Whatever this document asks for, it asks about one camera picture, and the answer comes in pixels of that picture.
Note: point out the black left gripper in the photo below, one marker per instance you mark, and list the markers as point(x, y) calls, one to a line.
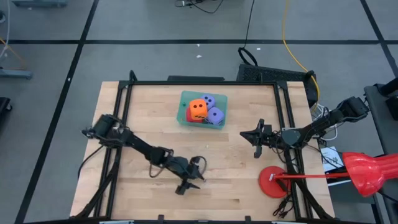
point(183, 168)

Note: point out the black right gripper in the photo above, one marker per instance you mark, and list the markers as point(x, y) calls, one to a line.
point(269, 138)

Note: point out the purple foam die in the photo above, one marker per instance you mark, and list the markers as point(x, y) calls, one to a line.
point(217, 119)
point(205, 97)

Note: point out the orange foam die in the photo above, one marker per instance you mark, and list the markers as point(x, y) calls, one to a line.
point(199, 110)

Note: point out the red foam die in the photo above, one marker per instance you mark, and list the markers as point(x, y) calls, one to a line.
point(187, 116)

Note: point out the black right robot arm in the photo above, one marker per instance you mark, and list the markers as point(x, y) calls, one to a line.
point(320, 124)

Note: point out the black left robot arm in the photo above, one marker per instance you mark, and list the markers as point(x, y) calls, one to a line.
point(140, 146)

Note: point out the black table clamp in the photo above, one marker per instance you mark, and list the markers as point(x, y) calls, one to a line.
point(247, 218)
point(160, 217)

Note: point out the teal translucent plastic bin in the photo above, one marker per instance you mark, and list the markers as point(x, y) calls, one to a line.
point(186, 95)

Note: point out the white paper booklet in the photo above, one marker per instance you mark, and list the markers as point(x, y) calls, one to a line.
point(331, 158)

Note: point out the red desk lamp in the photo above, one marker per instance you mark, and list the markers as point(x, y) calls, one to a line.
point(367, 172)

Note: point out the grey side cart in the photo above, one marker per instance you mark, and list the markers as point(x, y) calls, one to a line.
point(377, 124)

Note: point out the black device on cart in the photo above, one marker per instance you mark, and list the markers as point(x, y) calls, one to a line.
point(392, 107)

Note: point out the grey platform base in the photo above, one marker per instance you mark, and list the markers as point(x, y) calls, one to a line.
point(40, 3)
point(15, 73)

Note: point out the black aluminium table frame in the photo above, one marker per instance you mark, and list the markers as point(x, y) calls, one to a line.
point(202, 83)

